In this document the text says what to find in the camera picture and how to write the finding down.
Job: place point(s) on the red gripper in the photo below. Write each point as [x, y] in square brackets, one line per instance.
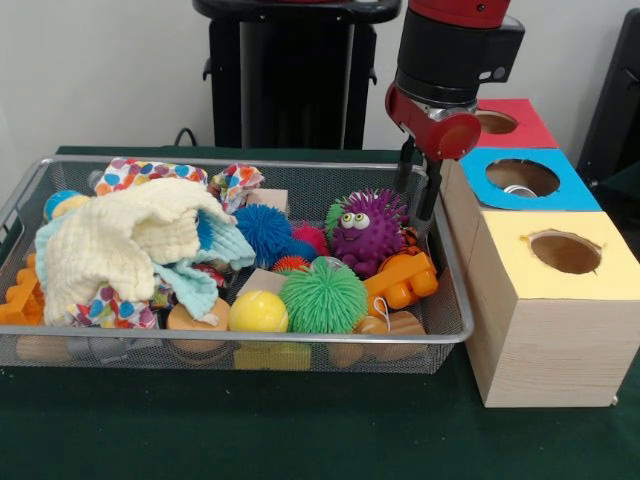
[435, 128]

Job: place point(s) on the purple spiky ball with eyes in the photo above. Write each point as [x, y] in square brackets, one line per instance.
[372, 235]

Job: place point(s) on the silver can with pull tab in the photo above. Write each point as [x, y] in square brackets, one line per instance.
[520, 190]

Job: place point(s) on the cream white cloth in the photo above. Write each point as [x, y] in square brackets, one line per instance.
[120, 245]

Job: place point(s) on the small orange plastic toy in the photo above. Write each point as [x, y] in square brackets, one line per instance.
[24, 300]

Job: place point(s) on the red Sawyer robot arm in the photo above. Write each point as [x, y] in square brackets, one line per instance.
[455, 50]

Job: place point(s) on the shallow clear mesh bin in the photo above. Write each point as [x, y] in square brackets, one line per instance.
[445, 320]

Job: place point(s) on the wooden box with three holes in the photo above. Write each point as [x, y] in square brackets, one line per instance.
[560, 330]

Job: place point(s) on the orange toy building block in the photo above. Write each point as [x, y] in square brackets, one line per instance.
[402, 282]

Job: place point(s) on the pink spiky rubber ball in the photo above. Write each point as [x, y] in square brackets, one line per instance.
[310, 240]

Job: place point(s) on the small wooden block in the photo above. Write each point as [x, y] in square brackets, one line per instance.
[268, 200]
[262, 282]

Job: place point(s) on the green spiky rubber ball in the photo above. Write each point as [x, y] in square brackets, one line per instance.
[323, 297]

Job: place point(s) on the small orange spiky ball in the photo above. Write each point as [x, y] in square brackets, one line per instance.
[292, 265]

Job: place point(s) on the mint green cloth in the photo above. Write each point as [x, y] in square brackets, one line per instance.
[225, 250]

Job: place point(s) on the black panel stand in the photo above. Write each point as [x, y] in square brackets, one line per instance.
[615, 90]

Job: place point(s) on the tan orange ball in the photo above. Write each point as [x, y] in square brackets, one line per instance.
[195, 318]

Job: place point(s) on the dark green table cloth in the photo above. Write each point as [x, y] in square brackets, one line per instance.
[300, 430]

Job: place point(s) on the large colourful dotted cloth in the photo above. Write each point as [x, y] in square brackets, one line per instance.
[130, 172]

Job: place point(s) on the small colourful dotted cloth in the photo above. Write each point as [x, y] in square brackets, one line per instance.
[105, 310]

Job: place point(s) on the small blue yellow ball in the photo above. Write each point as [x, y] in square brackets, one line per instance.
[70, 205]

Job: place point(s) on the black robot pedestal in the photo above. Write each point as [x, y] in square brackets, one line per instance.
[290, 80]

